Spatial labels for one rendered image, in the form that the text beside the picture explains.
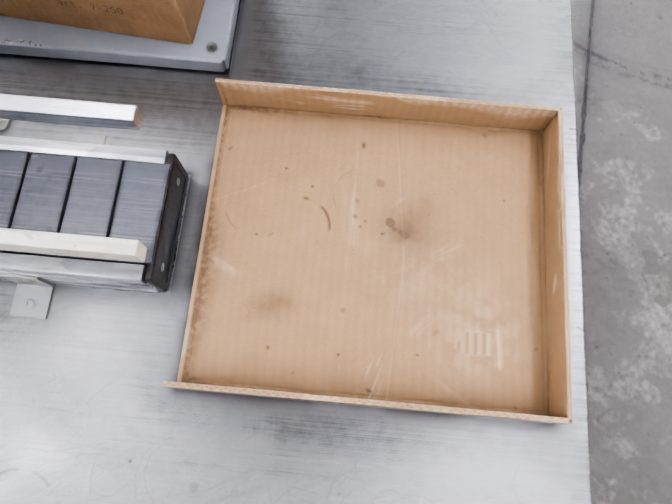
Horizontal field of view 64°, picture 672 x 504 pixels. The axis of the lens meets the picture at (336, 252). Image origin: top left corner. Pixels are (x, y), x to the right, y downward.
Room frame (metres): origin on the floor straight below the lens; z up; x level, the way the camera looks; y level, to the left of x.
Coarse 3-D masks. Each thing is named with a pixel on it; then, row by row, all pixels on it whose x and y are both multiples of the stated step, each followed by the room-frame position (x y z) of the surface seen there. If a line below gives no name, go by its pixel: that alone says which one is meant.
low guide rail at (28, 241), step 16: (0, 240) 0.10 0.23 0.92; (16, 240) 0.10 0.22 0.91; (32, 240) 0.10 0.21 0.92; (48, 240) 0.10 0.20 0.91; (64, 240) 0.10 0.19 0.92; (80, 240) 0.10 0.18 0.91; (96, 240) 0.10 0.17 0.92; (112, 240) 0.11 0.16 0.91; (128, 240) 0.11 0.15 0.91; (80, 256) 0.10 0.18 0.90; (96, 256) 0.10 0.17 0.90; (112, 256) 0.10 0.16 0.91; (128, 256) 0.09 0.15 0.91; (144, 256) 0.10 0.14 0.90
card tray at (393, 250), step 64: (256, 128) 0.24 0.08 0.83; (320, 128) 0.24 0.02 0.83; (384, 128) 0.25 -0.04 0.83; (448, 128) 0.25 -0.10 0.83; (512, 128) 0.25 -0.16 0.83; (256, 192) 0.18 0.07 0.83; (320, 192) 0.18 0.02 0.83; (384, 192) 0.18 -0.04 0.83; (448, 192) 0.19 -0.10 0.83; (512, 192) 0.19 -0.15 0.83; (256, 256) 0.12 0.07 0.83; (320, 256) 0.12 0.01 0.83; (384, 256) 0.12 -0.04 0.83; (448, 256) 0.13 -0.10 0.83; (512, 256) 0.13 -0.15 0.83; (192, 320) 0.06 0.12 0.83; (256, 320) 0.07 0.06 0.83; (320, 320) 0.07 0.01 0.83; (384, 320) 0.07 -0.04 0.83; (448, 320) 0.07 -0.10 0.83; (512, 320) 0.07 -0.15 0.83; (192, 384) 0.01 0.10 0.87; (256, 384) 0.01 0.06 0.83; (320, 384) 0.02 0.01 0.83; (384, 384) 0.02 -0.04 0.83; (448, 384) 0.02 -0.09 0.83; (512, 384) 0.02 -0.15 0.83
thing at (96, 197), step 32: (0, 160) 0.18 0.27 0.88; (32, 160) 0.18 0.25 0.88; (64, 160) 0.18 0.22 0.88; (96, 160) 0.18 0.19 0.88; (0, 192) 0.15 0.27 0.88; (32, 192) 0.15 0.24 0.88; (64, 192) 0.15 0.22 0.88; (96, 192) 0.15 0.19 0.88; (128, 192) 0.16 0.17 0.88; (160, 192) 0.16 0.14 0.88; (0, 224) 0.12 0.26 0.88; (32, 224) 0.13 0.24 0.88; (64, 224) 0.13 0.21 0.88; (96, 224) 0.13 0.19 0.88; (128, 224) 0.13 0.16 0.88; (64, 256) 0.10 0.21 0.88
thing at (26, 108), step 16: (0, 96) 0.19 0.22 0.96; (16, 96) 0.19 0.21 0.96; (32, 96) 0.19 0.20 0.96; (0, 112) 0.18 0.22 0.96; (16, 112) 0.18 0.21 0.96; (32, 112) 0.18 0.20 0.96; (48, 112) 0.18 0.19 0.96; (64, 112) 0.18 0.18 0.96; (80, 112) 0.18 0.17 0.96; (96, 112) 0.18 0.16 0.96; (112, 112) 0.18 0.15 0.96; (128, 112) 0.18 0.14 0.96; (128, 128) 0.17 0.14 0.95
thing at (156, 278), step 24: (0, 144) 0.19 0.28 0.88; (24, 144) 0.19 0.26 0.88; (48, 144) 0.20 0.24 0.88; (72, 144) 0.20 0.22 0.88; (96, 144) 0.20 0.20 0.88; (168, 192) 0.16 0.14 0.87; (168, 216) 0.14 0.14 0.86; (168, 240) 0.13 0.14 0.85; (0, 264) 0.09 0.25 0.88; (24, 264) 0.09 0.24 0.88; (48, 264) 0.10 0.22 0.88; (72, 264) 0.10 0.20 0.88; (96, 264) 0.10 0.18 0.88; (120, 264) 0.10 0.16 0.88; (168, 264) 0.11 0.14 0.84; (120, 288) 0.09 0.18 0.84; (144, 288) 0.09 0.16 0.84
